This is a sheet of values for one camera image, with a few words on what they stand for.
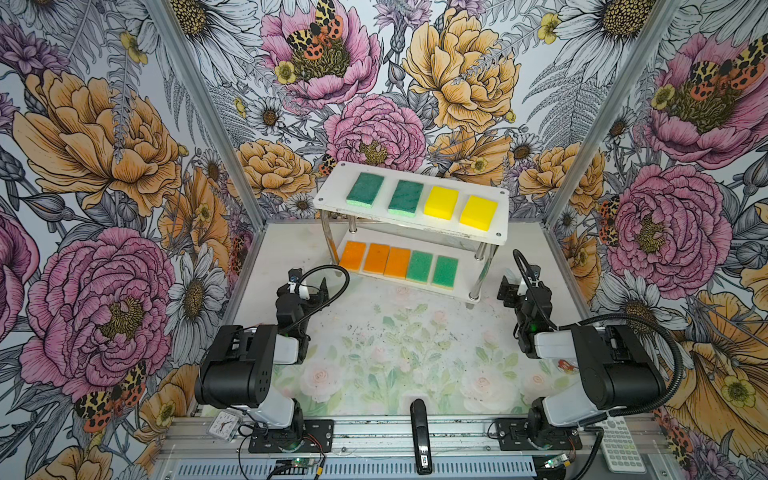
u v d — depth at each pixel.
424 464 0.68
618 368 0.47
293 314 0.70
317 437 0.74
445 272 0.97
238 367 0.47
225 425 0.75
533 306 0.73
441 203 0.76
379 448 0.73
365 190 0.79
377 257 1.02
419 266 0.99
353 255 1.02
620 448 0.72
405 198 0.77
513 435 0.74
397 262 1.00
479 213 0.76
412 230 0.75
